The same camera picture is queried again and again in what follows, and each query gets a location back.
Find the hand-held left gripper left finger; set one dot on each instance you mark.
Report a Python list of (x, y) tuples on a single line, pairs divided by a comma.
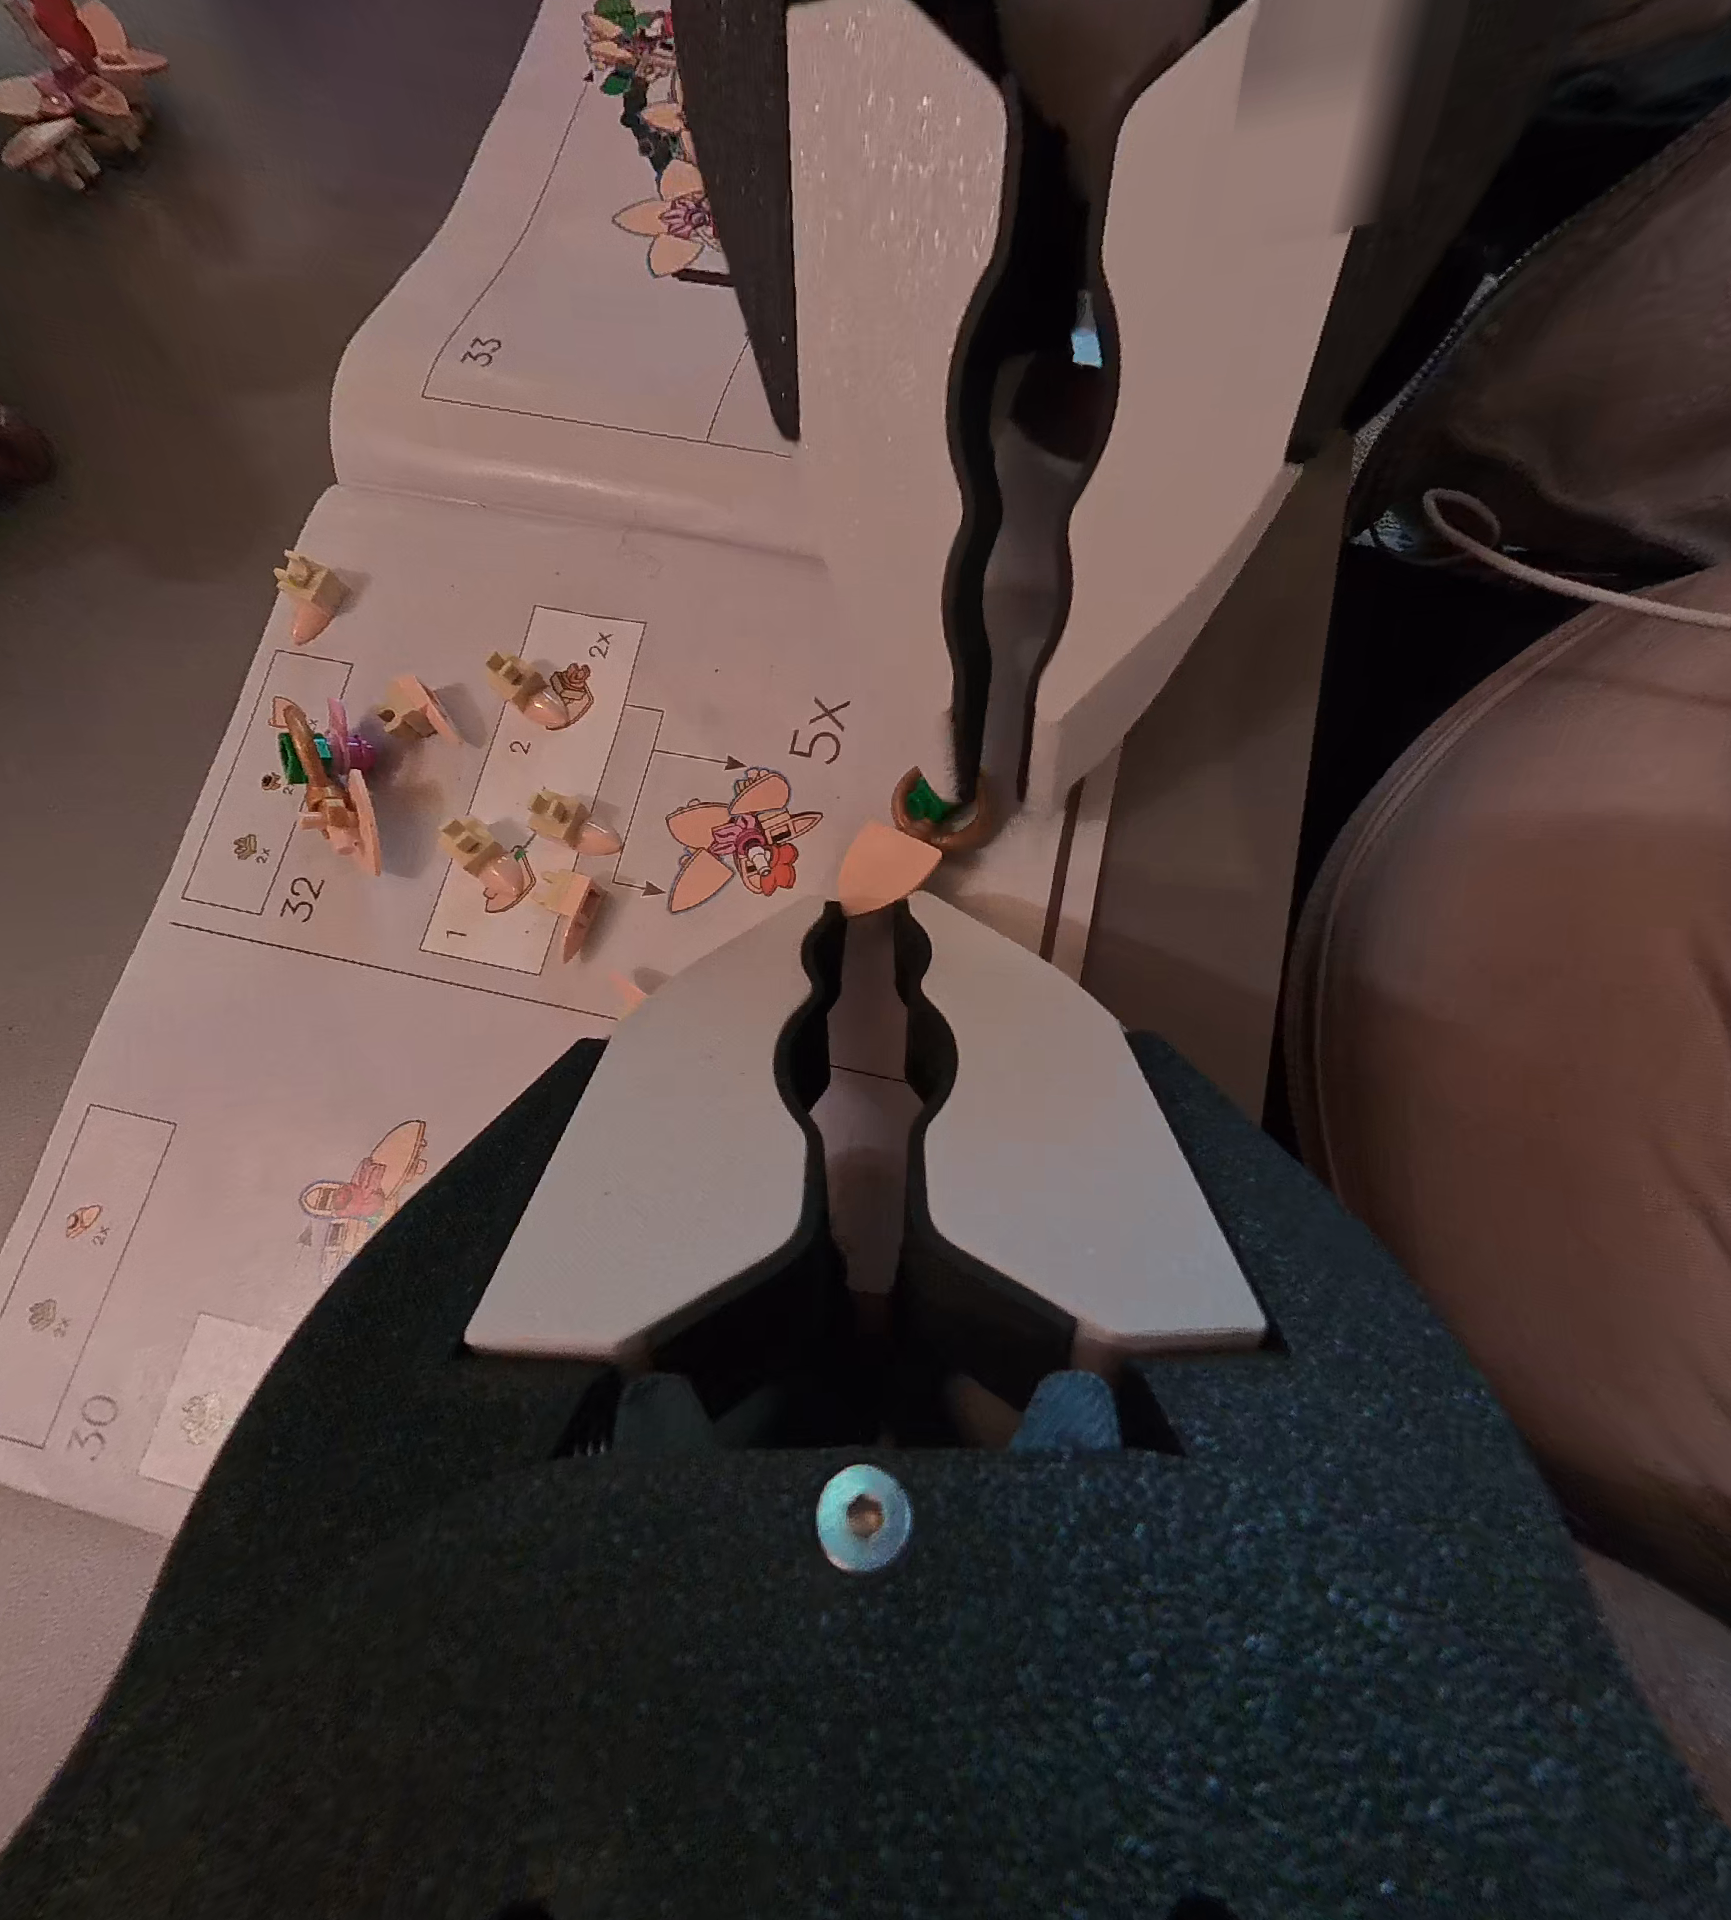
[(657, 1184)]

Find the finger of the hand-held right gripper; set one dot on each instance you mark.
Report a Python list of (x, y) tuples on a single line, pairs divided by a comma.
[(1196, 421), (897, 300)]

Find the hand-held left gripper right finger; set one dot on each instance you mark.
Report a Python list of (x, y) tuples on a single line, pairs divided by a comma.
[(1090, 1184)]

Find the small green brick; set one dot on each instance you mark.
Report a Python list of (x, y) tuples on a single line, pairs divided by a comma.
[(929, 807), (281, 759)]

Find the grey desk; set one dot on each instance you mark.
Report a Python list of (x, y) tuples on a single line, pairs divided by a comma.
[(85, 751)]

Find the instruction booklet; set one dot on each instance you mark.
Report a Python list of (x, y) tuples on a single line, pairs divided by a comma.
[(401, 1050)]

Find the black pants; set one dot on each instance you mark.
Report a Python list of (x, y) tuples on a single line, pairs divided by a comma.
[(1300, 825)]

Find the person's beige jacket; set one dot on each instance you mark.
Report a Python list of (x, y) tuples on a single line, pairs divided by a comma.
[(1556, 975)]

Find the magenta flower piece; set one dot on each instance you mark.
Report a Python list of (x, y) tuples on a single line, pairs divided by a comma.
[(355, 747)]

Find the built pink brick flower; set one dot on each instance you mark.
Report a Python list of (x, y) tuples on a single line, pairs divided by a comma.
[(85, 69), (63, 143)]

